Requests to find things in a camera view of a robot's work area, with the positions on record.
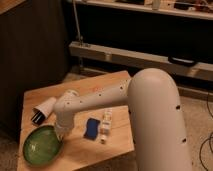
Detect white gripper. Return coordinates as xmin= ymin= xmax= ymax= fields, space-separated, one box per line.
xmin=54 ymin=121 xmax=71 ymax=138

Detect green ceramic bowl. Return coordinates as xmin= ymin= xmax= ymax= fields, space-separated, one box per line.
xmin=22 ymin=125 xmax=62 ymax=166

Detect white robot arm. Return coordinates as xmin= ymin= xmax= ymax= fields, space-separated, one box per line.
xmin=54 ymin=68 xmax=192 ymax=171

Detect black markers in cup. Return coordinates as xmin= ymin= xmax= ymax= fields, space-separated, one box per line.
xmin=31 ymin=111 xmax=45 ymax=125

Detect white paper cup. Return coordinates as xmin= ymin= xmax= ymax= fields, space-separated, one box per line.
xmin=33 ymin=97 xmax=56 ymax=117

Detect blue sponge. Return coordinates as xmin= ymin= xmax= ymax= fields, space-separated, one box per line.
xmin=84 ymin=118 xmax=100 ymax=140

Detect wooden folding table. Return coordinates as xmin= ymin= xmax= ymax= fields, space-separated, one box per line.
xmin=17 ymin=71 xmax=134 ymax=171

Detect long metal case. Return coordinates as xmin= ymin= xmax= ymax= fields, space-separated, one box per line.
xmin=69 ymin=41 xmax=213 ymax=81

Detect metal stand pole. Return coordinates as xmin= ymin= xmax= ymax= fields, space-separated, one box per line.
xmin=72 ymin=0 xmax=84 ymax=70

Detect cluttered wooden shelf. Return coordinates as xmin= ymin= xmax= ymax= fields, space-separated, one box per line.
xmin=75 ymin=0 xmax=213 ymax=21

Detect black case handle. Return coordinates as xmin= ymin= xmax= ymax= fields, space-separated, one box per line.
xmin=168 ymin=57 xmax=198 ymax=67

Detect black floor cable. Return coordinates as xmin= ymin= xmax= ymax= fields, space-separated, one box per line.
xmin=199 ymin=89 xmax=213 ymax=171

